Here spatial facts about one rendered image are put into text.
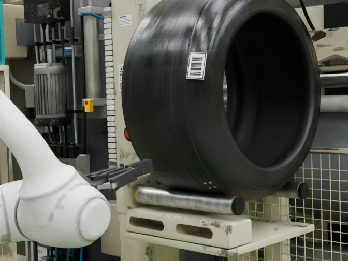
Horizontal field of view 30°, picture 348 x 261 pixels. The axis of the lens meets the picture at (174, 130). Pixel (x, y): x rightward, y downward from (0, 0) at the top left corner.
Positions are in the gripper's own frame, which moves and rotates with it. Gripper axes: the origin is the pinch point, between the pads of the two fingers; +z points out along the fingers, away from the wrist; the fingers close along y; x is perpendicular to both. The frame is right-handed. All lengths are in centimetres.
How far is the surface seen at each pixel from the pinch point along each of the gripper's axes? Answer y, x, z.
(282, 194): -5.9, 18.0, 45.0
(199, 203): -1.2, 12.8, 17.0
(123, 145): 34.3, 1.6, 26.4
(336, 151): -11, 11, 66
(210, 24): -9.6, -29.6, 18.8
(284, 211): 20, 36, 81
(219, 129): -11.5, -5.9, 15.5
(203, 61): -11.2, -21.7, 13.0
